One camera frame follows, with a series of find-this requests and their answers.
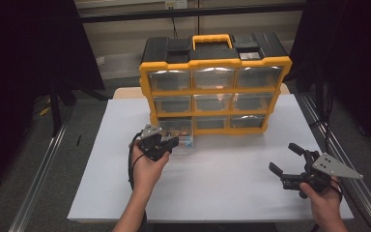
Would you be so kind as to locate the person's left hand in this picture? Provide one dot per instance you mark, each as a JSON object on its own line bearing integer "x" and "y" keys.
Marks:
{"x": 146, "y": 174}

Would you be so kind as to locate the small black floor item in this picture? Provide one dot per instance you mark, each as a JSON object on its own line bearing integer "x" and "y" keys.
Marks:
{"x": 78, "y": 140}

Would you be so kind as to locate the person's right hand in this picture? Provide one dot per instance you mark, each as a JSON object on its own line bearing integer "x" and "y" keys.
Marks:
{"x": 325, "y": 206}

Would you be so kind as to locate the yellow black drawer organizer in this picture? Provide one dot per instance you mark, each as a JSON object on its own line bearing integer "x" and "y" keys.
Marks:
{"x": 212, "y": 63}

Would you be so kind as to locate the black horizontal bar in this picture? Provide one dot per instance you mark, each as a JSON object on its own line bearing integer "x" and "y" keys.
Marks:
{"x": 141, "y": 15}

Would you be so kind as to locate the white power outlet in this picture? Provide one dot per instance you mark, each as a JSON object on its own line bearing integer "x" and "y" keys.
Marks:
{"x": 176, "y": 4}

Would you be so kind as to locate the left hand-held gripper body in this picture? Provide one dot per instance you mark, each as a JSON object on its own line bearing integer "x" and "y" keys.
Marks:
{"x": 150, "y": 133}

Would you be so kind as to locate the black curtain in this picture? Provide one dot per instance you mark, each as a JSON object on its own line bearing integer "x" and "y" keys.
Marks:
{"x": 351, "y": 48}
{"x": 19, "y": 48}

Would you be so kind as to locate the clear plastic drawer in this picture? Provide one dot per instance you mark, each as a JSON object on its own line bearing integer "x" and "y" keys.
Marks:
{"x": 180, "y": 124}

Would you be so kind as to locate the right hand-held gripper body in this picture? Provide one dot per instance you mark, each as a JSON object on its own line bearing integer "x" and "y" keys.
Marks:
{"x": 330, "y": 166}

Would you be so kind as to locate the yellow floor marker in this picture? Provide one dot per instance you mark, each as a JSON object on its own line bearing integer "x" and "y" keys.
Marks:
{"x": 44, "y": 111}

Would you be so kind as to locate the set of clear drawers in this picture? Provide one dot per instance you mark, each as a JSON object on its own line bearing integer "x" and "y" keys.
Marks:
{"x": 213, "y": 102}

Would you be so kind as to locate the aluminium floor rail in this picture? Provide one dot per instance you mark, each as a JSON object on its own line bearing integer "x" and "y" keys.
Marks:
{"x": 35, "y": 187}
{"x": 367, "y": 200}

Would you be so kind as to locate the black metal stand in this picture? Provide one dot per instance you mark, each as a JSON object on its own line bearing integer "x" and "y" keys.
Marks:
{"x": 55, "y": 109}

